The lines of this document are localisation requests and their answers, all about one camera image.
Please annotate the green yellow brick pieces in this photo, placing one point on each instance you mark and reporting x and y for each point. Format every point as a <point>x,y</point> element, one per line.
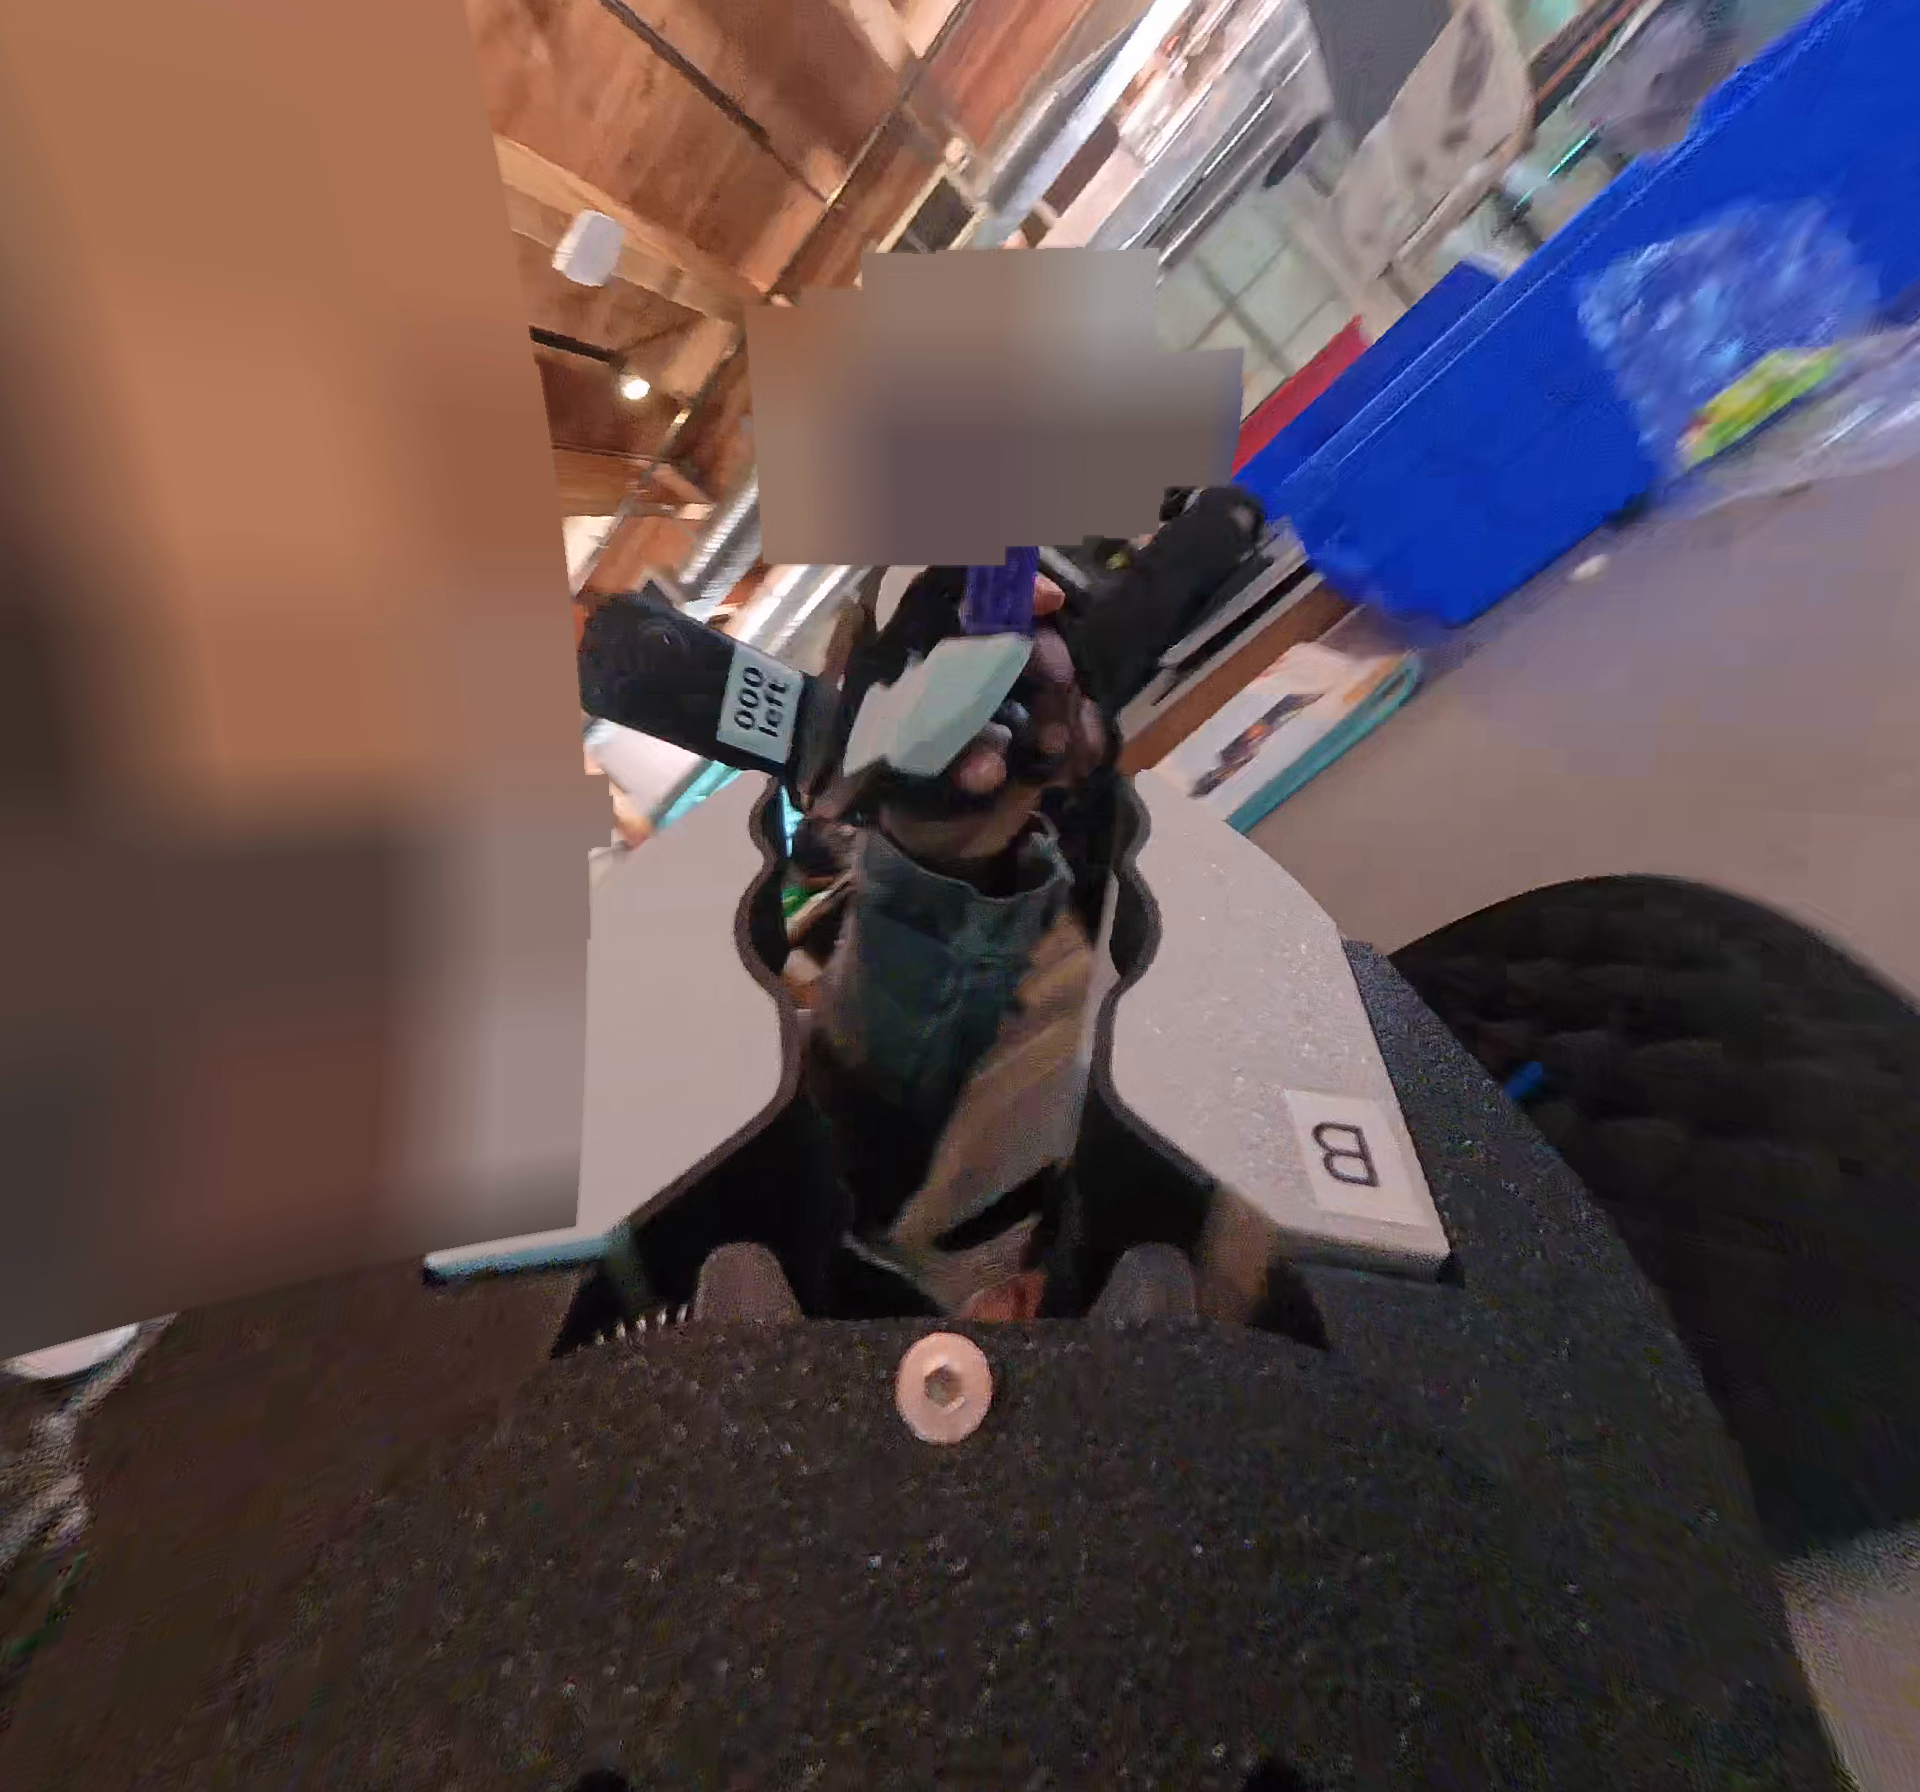
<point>1763,398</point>

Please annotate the person's jeans leg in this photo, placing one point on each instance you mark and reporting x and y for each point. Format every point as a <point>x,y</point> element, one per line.
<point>930,980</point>

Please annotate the black cushioned mat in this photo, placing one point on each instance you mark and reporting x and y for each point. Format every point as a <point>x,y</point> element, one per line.
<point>1724,1147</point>

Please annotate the white ceiling sensor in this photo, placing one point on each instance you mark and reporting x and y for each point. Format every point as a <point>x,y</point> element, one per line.
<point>588,247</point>

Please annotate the instruction booklet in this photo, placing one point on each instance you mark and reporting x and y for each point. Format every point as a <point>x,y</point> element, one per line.
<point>1290,740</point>

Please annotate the person's left hand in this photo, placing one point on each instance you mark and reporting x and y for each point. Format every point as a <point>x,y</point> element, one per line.
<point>1071,734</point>

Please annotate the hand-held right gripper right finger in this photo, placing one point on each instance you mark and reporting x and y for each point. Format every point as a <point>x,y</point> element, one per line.
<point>1246,980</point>

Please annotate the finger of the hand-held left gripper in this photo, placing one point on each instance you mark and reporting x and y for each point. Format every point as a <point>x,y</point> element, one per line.
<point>984,644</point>
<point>923,718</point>

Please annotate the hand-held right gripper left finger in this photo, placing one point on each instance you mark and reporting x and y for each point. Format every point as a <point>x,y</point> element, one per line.
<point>674,1013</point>

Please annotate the purple toy brick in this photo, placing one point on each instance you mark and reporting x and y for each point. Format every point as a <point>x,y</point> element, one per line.
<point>1006,591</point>

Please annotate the blue plastic bin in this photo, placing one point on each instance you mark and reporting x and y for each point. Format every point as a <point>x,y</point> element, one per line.
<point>1501,442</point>

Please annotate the clear plastic bag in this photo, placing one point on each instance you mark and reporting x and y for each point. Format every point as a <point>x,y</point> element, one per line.
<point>1695,293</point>

